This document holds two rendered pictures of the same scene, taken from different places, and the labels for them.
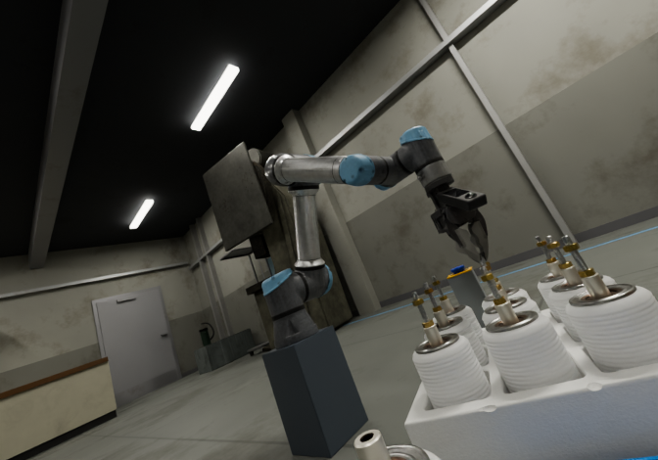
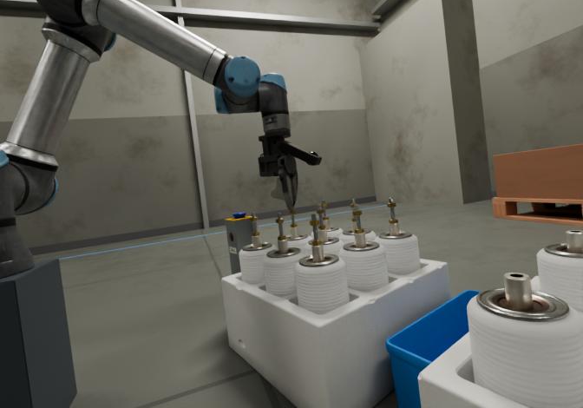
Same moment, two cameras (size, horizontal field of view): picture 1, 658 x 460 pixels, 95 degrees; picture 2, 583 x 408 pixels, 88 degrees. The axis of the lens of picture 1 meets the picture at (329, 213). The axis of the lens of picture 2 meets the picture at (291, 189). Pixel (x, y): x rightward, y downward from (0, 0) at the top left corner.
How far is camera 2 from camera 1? 0.50 m
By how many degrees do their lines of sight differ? 60
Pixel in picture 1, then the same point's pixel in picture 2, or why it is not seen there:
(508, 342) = (375, 256)
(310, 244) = (55, 128)
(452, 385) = (342, 290)
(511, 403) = (382, 295)
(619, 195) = (243, 200)
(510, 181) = (180, 162)
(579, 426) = (403, 305)
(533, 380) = (380, 282)
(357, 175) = (252, 83)
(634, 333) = (415, 253)
